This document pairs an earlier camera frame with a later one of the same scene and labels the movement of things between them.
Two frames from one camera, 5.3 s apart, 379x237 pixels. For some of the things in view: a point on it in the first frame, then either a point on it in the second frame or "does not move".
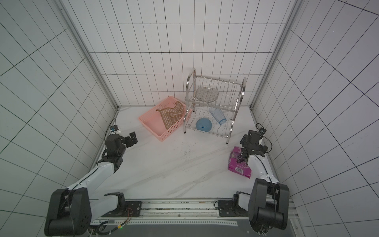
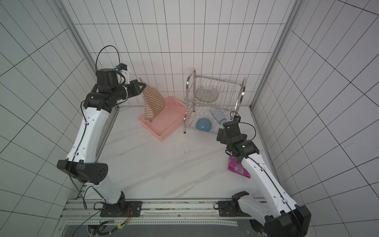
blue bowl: (204, 124) does not move
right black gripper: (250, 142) → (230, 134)
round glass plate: (206, 94) does not move
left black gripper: (128, 139) → (136, 84)
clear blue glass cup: (218, 115) does not move
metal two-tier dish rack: (211, 104) does not move
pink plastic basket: (166, 119) does not move
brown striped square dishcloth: (170, 115) → (154, 102)
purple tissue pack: (238, 162) does not move
